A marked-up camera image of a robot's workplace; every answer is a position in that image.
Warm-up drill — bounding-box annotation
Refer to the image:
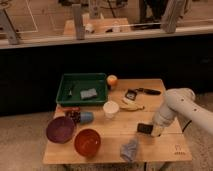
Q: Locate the grey sponge in tray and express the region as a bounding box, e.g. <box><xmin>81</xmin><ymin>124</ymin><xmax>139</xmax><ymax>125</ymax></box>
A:
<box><xmin>80</xmin><ymin>88</ymin><xmax>97</xmax><ymax>100</ymax></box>

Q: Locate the green plastic tray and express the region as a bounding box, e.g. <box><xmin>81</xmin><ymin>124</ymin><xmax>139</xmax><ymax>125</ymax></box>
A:
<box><xmin>56</xmin><ymin>73</ymin><xmax>108</xmax><ymax>107</ymax></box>

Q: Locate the black handled knife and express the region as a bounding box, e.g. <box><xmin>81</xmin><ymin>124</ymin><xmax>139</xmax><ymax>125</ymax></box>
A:
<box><xmin>136</xmin><ymin>88</ymin><xmax>161</xmax><ymax>95</ymax></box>

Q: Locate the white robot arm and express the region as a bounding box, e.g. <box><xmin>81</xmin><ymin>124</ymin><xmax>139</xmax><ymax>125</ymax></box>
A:
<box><xmin>151</xmin><ymin>88</ymin><xmax>213</xmax><ymax>137</ymax></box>

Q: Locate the dark small tool in tray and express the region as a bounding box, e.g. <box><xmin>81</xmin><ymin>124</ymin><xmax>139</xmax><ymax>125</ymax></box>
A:
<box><xmin>68</xmin><ymin>83</ymin><xmax>75</xmax><ymax>97</ymax></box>

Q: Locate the blue cup lying down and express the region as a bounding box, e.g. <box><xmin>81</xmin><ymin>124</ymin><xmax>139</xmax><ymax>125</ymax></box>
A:
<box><xmin>80</xmin><ymin>112</ymin><xmax>94</xmax><ymax>124</ymax></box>

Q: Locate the small black square object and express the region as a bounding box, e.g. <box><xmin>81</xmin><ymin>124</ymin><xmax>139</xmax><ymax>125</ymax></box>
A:
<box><xmin>125</xmin><ymin>90</ymin><xmax>137</xmax><ymax>101</ymax></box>

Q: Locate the dark red toy object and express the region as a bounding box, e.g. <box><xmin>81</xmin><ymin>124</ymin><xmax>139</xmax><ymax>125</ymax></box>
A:
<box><xmin>65</xmin><ymin>111</ymin><xmax>80</xmax><ymax>123</ymax></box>

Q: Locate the banana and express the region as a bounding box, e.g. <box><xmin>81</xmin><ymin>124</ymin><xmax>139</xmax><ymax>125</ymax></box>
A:
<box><xmin>120</xmin><ymin>98</ymin><xmax>145</xmax><ymax>111</ymax></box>

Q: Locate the purple bowl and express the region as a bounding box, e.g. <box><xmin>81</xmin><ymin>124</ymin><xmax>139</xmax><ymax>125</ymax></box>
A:
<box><xmin>46</xmin><ymin>116</ymin><xmax>75</xmax><ymax>144</ymax></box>

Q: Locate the black power cable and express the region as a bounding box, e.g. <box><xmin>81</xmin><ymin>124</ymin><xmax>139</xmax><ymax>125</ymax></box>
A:
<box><xmin>181</xmin><ymin>119</ymin><xmax>193</xmax><ymax>133</ymax></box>

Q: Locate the red-orange bowl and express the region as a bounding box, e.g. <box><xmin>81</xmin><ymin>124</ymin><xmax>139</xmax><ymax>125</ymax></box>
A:
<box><xmin>74</xmin><ymin>129</ymin><xmax>101</xmax><ymax>158</ymax></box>

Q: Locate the black eraser block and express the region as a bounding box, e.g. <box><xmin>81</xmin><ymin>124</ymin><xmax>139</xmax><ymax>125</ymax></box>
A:
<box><xmin>137</xmin><ymin>123</ymin><xmax>153</xmax><ymax>134</ymax></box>

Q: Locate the background wooden table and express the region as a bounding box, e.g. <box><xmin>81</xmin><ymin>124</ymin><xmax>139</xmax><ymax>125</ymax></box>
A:
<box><xmin>63</xmin><ymin>18</ymin><xmax>131</xmax><ymax>36</ymax></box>

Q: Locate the red marker pen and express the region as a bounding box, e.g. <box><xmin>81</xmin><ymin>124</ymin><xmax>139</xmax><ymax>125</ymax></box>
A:
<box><xmin>57</xmin><ymin>106</ymin><xmax>80</xmax><ymax>112</ymax></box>

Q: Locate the white paper cup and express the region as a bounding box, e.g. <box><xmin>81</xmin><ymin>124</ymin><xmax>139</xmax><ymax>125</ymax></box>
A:
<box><xmin>103</xmin><ymin>101</ymin><xmax>119</xmax><ymax>119</ymax></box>

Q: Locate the orange fruit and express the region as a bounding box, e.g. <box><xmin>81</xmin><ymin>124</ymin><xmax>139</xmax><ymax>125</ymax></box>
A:
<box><xmin>107</xmin><ymin>75</ymin><xmax>118</xmax><ymax>87</ymax></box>

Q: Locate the crumpled grey-blue cloth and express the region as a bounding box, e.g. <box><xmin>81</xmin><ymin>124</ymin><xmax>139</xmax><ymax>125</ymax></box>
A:
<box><xmin>120</xmin><ymin>139</ymin><xmax>138</xmax><ymax>162</ymax></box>

